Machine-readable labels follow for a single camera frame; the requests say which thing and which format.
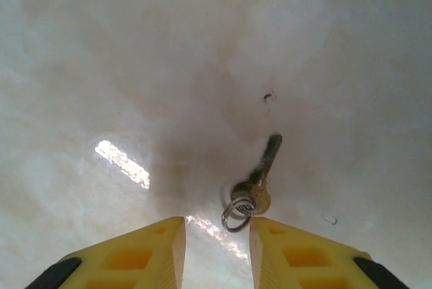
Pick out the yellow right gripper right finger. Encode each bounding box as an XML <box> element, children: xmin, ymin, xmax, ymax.
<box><xmin>248</xmin><ymin>217</ymin><xmax>416</xmax><ymax>289</ymax></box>

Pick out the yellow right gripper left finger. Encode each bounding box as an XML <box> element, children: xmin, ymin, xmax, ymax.
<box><xmin>25</xmin><ymin>216</ymin><xmax>187</xmax><ymax>289</ymax></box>

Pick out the brass key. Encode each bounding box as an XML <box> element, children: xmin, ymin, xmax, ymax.
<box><xmin>249</xmin><ymin>133</ymin><xmax>284</xmax><ymax>218</ymax></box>

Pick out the silver key ring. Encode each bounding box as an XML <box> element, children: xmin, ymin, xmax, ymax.
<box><xmin>221</xmin><ymin>196</ymin><xmax>254</xmax><ymax>233</ymax></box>

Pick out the silver key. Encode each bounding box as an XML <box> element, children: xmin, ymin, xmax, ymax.
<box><xmin>230</xmin><ymin>140</ymin><xmax>267</xmax><ymax>206</ymax></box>

